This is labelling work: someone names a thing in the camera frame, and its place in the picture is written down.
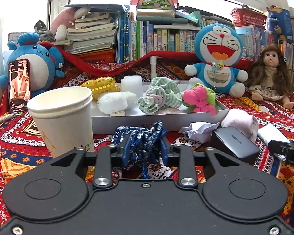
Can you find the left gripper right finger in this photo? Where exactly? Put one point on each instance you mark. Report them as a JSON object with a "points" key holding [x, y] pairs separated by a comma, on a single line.
{"points": [[183, 157]]}

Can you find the white foam block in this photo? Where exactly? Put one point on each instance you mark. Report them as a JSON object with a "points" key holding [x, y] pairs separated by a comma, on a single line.
{"points": [[133, 84]]}

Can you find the brown haired doll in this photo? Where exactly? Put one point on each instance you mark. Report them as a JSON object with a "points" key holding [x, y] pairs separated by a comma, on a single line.
{"points": [[269, 77]]}

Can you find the gold sequin bow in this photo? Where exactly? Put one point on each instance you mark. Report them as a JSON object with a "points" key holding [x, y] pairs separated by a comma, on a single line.
{"points": [[101, 85]]}

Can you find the blue patterned scrunchie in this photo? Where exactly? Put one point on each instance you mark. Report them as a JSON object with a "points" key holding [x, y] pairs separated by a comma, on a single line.
{"points": [[142, 145]]}

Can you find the green and pink bow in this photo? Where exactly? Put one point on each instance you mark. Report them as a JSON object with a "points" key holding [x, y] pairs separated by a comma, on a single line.
{"points": [[200, 99]]}

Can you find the stack of books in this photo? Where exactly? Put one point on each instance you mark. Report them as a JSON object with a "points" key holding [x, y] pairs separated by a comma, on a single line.
{"points": [[91, 30]]}

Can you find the blue round plush toy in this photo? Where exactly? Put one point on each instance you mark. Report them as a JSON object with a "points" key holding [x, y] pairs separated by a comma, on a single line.
{"points": [[45, 63]]}

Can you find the white pink towel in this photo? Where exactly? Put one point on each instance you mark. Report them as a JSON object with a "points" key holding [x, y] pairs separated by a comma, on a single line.
{"points": [[244, 122]]}

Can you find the pink plaid tissue pack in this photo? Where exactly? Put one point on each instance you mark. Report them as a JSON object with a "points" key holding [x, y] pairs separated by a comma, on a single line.
{"points": [[168, 111]]}

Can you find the blue paper bag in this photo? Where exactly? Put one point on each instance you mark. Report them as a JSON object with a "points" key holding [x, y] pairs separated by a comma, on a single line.
{"points": [[279, 24]]}

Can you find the smartphone with lit screen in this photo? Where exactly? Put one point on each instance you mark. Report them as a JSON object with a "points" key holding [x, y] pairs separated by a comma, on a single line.
{"points": [[19, 84]]}

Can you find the red plastic basket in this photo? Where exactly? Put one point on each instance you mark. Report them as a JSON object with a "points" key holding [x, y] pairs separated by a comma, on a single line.
{"points": [[246, 16]]}

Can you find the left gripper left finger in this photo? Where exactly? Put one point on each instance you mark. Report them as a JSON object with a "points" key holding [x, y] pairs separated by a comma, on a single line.
{"points": [[112, 155]]}

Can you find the white shallow box tray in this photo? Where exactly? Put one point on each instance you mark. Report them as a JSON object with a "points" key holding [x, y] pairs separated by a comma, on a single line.
{"points": [[173, 120]]}

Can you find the green checked scrunchie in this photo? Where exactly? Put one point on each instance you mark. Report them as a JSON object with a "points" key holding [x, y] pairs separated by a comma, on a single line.
{"points": [[162, 93]]}

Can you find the Doraemon plush toy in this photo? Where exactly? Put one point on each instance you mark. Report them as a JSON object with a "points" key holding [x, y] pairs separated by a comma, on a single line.
{"points": [[218, 48]]}

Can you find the row of upright books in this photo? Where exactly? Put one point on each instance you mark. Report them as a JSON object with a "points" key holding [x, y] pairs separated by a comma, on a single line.
{"points": [[140, 39]]}

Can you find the crumpled white paper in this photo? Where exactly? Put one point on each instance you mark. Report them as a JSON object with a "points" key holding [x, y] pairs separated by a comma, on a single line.
{"points": [[199, 131]]}

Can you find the white fluffy plush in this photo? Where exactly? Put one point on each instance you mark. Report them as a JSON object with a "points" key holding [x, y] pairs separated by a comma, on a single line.
{"points": [[113, 102]]}

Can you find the white paper cup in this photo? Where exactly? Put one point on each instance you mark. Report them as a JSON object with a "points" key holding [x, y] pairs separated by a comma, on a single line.
{"points": [[63, 119]]}

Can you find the white pvc pipe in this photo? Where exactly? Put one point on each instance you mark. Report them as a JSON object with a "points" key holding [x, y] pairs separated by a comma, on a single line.
{"points": [[153, 67]]}

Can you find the small beige eraser block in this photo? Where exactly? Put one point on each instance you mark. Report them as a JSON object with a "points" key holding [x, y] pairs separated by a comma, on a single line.
{"points": [[119, 113]]}

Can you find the light blue face mask pack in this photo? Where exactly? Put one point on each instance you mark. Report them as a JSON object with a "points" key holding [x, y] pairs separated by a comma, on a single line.
{"points": [[270, 133]]}

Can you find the pink plush toy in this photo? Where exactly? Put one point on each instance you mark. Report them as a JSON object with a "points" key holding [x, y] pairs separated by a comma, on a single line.
{"points": [[66, 20]]}

